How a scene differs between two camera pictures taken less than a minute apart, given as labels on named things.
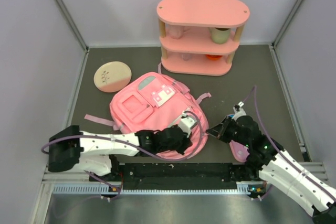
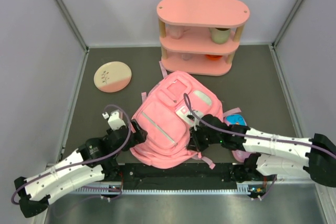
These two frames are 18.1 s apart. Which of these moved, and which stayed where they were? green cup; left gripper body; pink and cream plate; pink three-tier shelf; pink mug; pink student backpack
Moved: left gripper body; pink student backpack
Stayed: green cup; pink and cream plate; pink mug; pink three-tier shelf
